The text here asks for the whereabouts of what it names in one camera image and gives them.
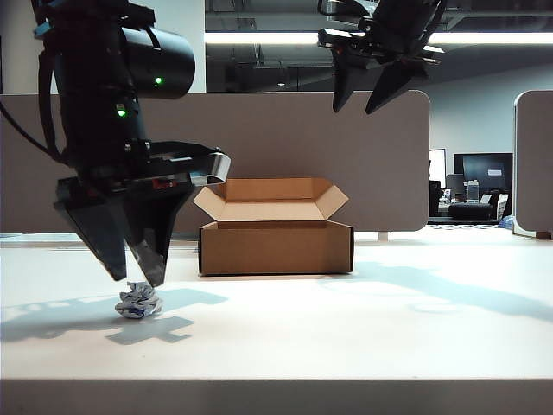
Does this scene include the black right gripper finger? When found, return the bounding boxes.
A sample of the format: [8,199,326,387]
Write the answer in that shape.
[331,50,369,114]
[365,63,431,116]

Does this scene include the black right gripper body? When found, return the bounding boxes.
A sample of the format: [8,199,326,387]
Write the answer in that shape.
[331,24,442,67]

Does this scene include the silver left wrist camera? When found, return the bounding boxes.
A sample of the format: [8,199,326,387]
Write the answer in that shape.
[188,147,232,188]

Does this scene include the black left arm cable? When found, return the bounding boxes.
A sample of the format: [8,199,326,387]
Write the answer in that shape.
[0,50,68,166]

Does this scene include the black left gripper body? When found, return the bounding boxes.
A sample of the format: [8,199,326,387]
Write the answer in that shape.
[54,138,226,205]

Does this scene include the white-lit computer monitor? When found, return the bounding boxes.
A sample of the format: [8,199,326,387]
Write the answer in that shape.
[429,149,447,183]

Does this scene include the open brown cardboard box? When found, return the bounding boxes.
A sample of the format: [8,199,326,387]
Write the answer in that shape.
[192,176,355,277]

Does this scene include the black round ottoman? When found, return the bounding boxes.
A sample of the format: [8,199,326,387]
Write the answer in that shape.
[448,203,494,222]

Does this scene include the wide grey partition panel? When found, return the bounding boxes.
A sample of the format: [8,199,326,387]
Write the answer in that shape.
[0,89,432,235]

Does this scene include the large black display screen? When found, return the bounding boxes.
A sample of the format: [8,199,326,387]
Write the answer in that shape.
[453,153,514,204]

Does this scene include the long white ceiling light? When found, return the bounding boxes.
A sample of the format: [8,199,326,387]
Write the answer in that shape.
[204,32,553,46]

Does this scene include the white paper ball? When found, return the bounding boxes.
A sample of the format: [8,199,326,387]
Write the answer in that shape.
[114,280,164,321]

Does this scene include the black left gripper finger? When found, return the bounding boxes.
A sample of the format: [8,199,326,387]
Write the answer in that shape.
[54,200,130,283]
[123,188,196,288]

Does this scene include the narrow grey partition panel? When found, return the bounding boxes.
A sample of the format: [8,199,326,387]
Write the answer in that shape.
[512,89,553,238]

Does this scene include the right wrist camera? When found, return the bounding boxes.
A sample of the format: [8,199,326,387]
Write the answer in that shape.
[317,27,372,51]

